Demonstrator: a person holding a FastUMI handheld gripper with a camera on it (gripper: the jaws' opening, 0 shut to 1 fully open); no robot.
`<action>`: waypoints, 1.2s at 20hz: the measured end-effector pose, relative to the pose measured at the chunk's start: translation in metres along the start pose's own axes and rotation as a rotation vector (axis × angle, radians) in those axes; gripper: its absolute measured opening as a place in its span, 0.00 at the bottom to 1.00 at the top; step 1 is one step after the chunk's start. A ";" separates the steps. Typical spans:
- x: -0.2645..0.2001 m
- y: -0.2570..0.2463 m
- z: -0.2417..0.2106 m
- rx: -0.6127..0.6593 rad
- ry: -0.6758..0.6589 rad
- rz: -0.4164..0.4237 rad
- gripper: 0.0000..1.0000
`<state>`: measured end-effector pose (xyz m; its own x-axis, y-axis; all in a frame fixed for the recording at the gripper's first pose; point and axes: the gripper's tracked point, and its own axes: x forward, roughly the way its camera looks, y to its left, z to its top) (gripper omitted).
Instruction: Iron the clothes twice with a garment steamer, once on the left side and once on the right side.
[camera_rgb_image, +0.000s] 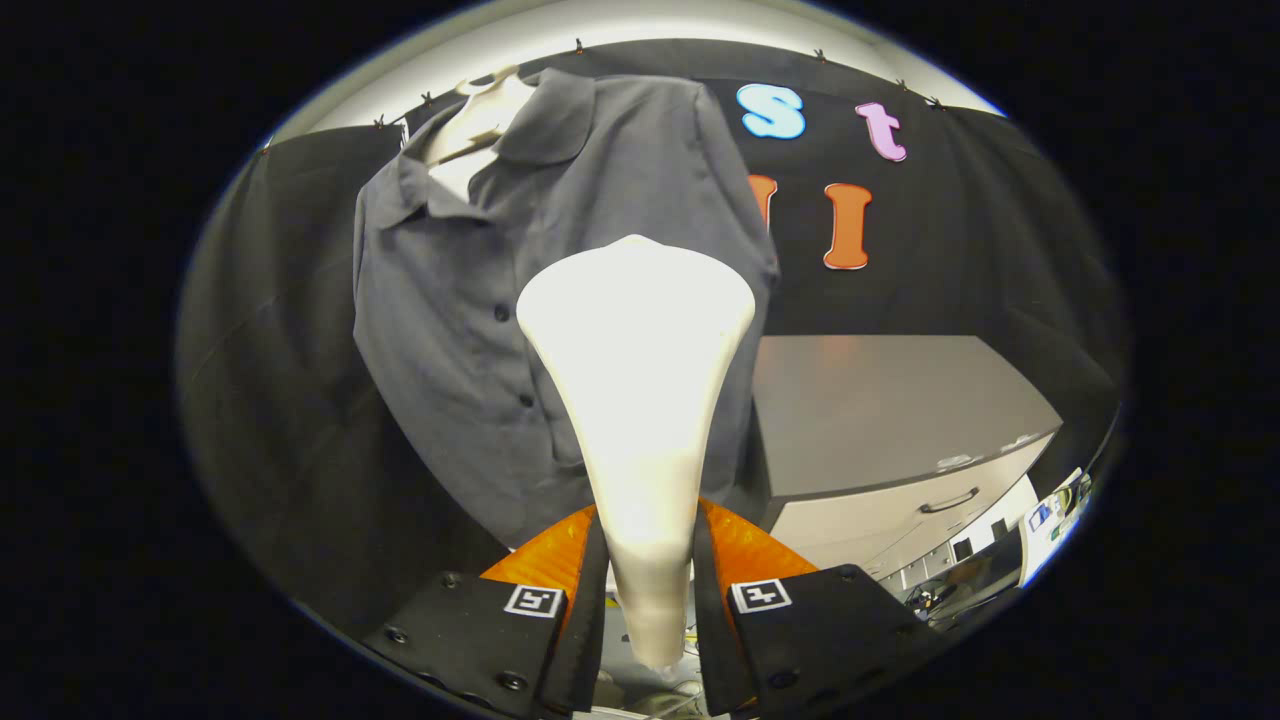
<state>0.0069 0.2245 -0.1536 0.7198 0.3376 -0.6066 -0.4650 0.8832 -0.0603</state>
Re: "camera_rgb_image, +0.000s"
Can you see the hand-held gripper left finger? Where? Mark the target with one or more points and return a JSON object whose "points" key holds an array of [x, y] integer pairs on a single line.
{"points": [[585, 620]]}

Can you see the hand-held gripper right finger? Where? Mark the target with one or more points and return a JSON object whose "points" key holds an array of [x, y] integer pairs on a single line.
{"points": [[712, 620]]}

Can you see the white garment steamer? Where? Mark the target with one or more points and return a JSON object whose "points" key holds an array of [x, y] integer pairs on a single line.
{"points": [[630, 350]]}

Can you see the grey button-up shirt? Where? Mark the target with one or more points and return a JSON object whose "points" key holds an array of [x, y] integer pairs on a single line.
{"points": [[450, 300]]}

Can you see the grey drawer cabinet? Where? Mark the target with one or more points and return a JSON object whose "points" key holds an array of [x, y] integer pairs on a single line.
{"points": [[880, 400]]}

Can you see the white side cabinet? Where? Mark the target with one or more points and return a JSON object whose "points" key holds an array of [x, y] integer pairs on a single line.
{"points": [[1010, 505]]}

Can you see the white computer desk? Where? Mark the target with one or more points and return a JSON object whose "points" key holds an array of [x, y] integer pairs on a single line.
{"points": [[1040, 547]]}

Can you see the small blue white box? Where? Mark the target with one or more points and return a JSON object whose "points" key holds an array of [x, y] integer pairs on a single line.
{"points": [[1040, 516]]}

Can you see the black backdrop cloth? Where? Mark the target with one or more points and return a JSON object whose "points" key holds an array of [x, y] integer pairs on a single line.
{"points": [[950, 280]]}

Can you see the cream mannequin bust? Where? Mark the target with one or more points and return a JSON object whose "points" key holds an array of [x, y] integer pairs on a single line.
{"points": [[480, 120]]}

